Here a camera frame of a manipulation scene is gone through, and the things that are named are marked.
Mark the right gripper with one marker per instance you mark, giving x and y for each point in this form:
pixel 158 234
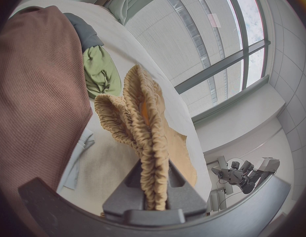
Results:
pixel 230 175

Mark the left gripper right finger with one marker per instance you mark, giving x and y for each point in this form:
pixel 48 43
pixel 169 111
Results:
pixel 185 196

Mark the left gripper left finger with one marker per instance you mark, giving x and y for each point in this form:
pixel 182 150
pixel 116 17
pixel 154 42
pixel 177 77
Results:
pixel 125 196

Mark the tan shorts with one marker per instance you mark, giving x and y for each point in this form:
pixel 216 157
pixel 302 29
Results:
pixel 143 107

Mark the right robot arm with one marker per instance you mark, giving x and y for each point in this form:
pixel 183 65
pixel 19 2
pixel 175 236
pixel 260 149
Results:
pixel 267 164

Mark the bed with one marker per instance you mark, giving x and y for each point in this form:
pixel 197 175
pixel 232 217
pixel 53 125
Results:
pixel 106 162

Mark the white garment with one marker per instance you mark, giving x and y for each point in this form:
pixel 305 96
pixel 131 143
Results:
pixel 79 157

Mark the green garment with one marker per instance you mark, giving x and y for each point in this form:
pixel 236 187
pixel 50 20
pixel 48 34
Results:
pixel 101 68

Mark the window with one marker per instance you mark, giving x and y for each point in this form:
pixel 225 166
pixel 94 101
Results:
pixel 192 46

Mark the brown shorts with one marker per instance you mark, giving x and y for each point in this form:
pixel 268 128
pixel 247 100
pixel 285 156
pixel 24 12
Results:
pixel 39 83

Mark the black garment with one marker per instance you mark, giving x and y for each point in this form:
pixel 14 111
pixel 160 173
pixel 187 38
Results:
pixel 86 33

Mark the grey-green curtain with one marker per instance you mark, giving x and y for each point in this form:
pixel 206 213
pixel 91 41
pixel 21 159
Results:
pixel 133 1

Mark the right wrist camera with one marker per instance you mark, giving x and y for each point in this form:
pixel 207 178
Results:
pixel 235 165

